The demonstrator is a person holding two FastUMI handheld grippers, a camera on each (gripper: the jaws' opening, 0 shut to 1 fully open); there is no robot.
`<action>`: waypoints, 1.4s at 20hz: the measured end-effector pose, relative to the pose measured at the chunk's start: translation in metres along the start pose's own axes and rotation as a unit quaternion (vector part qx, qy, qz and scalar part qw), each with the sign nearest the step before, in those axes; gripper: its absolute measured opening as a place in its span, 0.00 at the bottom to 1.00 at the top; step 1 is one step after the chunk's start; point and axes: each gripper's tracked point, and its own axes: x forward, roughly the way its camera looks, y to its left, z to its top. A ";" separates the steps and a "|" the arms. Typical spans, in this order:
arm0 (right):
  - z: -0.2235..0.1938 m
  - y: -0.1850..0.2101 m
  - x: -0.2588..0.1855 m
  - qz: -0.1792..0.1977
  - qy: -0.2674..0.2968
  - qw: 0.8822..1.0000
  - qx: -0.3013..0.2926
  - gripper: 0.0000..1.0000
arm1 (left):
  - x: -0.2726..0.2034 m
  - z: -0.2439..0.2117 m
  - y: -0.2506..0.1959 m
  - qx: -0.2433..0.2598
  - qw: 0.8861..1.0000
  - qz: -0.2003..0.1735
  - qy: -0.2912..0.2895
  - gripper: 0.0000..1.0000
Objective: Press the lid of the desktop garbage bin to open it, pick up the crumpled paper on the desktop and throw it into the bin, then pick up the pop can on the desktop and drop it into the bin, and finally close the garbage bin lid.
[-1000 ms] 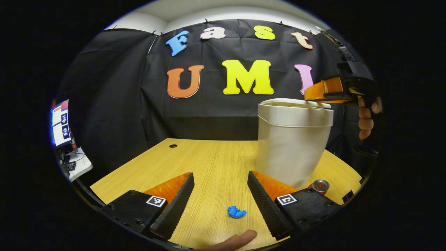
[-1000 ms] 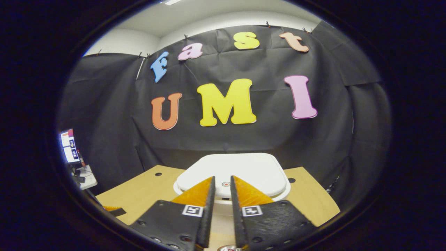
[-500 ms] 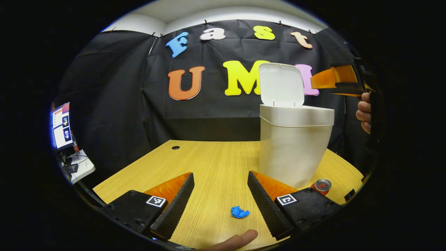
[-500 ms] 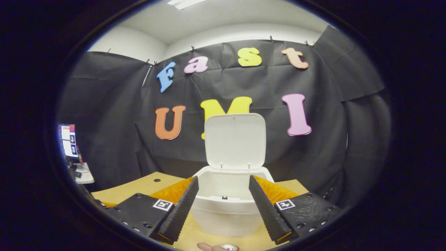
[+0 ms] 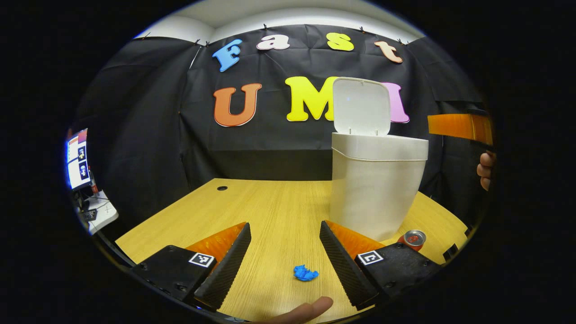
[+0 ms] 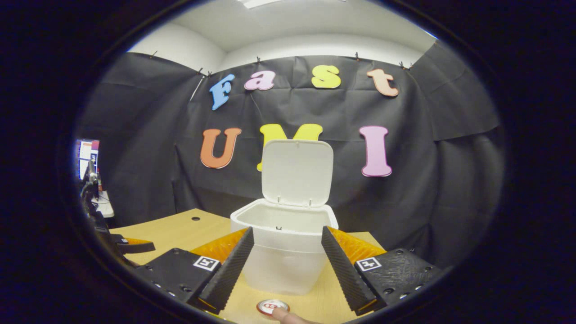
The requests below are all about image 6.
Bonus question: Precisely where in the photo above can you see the white side table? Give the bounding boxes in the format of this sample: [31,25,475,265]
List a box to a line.
[97,191,115,219]

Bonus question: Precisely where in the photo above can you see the computer monitor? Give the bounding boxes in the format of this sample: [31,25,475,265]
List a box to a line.
[76,139,100,180]

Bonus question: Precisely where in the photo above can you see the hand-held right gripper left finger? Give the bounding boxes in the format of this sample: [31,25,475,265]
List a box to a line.
[135,226,255,315]

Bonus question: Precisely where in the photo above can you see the red pop can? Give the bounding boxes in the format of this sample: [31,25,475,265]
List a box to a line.
[256,299,290,318]

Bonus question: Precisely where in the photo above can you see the wooden desktop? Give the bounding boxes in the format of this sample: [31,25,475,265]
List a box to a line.
[109,208,387,324]

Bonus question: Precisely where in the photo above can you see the ceiling light panel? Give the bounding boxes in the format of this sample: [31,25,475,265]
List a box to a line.
[238,0,288,9]

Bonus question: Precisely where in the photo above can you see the black backdrop cloth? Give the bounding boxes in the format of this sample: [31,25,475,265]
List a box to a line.
[74,40,507,270]

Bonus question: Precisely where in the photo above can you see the white desktop garbage bin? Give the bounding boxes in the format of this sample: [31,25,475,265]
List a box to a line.
[230,139,339,295]

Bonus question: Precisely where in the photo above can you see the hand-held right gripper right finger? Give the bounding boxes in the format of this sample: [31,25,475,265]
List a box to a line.
[321,226,444,315]

